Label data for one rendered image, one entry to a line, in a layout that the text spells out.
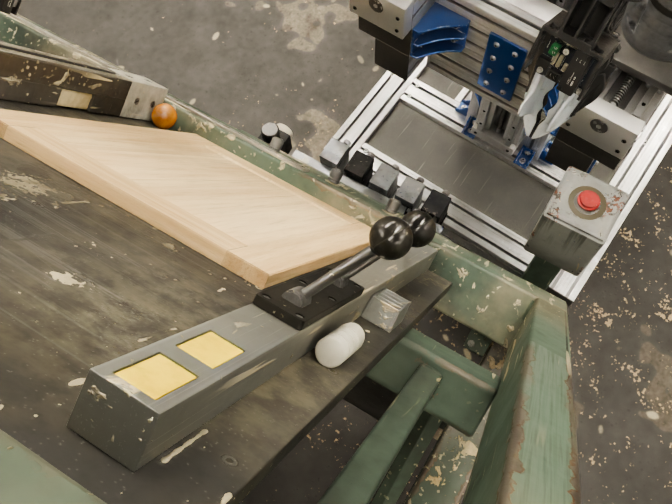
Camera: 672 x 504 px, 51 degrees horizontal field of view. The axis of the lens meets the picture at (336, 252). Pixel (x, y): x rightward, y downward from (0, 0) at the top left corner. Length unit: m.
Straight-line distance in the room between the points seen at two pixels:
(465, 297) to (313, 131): 1.29
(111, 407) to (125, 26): 2.50
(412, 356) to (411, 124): 1.34
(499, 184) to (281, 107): 0.83
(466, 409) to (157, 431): 0.63
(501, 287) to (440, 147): 0.97
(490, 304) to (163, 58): 1.77
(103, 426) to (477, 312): 0.96
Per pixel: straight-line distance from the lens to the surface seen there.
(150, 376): 0.44
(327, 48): 2.67
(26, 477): 0.24
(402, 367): 1.00
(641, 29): 1.41
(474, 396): 0.99
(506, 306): 1.30
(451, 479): 1.33
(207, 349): 0.50
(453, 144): 2.22
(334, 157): 1.54
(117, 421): 0.43
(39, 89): 1.21
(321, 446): 2.12
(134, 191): 0.88
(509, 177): 2.19
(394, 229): 0.59
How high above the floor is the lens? 2.10
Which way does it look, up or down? 68 degrees down
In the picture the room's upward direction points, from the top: 5 degrees counter-clockwise
